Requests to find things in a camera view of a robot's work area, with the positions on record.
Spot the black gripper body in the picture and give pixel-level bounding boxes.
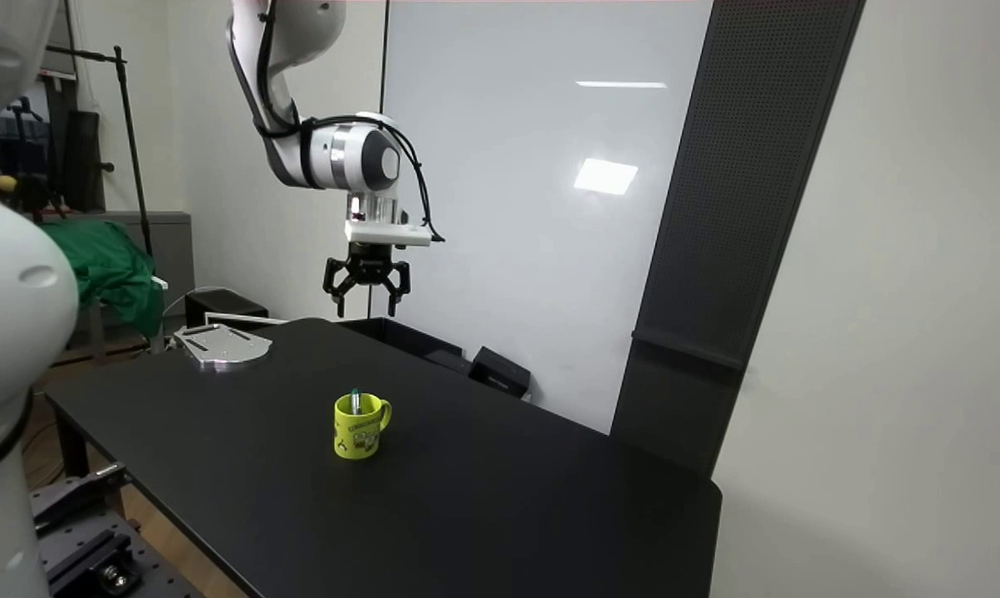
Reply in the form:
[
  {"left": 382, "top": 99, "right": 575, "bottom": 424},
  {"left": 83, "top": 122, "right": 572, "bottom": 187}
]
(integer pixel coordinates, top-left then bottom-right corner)
[{"left": 321, "top": 243, "right": 413, "bottom": 295}]

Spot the black perforated breadboard table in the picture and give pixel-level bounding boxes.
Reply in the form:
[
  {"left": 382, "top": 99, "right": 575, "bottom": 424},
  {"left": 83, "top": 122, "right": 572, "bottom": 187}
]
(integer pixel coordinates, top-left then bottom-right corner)
[{"left": 28, "top": 461, "right": 209, "bottom": 598}]

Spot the black square box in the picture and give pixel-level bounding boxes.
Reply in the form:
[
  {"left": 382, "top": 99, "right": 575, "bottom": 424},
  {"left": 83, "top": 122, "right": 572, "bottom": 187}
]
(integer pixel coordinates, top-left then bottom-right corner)
[{"left": 183, "top": 286, "right": 273, "bottom": 330}]

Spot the large whiteboard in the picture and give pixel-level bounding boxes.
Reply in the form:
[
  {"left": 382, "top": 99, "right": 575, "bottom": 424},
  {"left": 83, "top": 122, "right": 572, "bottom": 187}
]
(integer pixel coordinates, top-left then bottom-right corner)
[{"left": 368, "top": 0, "right": 719, "bottom": 434}]

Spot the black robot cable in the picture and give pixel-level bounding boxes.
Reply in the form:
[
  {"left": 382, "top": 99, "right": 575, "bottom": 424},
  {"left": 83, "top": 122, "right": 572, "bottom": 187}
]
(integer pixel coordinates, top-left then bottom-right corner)
[{"left": 225, "top": 0, "right": 449, "bottom": 247}]

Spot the small black box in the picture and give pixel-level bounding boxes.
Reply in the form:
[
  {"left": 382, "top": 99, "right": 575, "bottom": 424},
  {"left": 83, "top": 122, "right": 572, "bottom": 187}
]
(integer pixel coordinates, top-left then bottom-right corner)
[{"left": 465, "top": 344, "right": 536, "bottom": 398}]

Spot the green cloth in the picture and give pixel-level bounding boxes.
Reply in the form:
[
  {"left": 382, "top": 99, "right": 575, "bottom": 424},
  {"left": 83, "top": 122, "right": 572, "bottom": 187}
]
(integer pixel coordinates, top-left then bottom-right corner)
[{"left": 43, "top": 216, "right": 168, "bottom": 336}]

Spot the yellow-green mug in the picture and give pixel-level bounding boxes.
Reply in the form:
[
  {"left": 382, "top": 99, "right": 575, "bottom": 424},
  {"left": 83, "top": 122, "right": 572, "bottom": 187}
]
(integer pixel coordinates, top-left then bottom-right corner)
[{"left": 330, "top": 388, "right": 395, "bottom": 464}]

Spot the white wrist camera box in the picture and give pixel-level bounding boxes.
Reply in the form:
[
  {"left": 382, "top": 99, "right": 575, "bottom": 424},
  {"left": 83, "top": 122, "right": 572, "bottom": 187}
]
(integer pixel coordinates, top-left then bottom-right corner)
[{"left": 342, "top": 216, "right": 434, "bottom": 248}]

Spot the black tripod stand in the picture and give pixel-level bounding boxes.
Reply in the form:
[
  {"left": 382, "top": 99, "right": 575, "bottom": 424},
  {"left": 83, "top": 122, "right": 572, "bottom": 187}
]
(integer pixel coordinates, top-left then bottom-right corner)
[{"left": 43, "top": 43, "right": 160, "bottom": 259}]

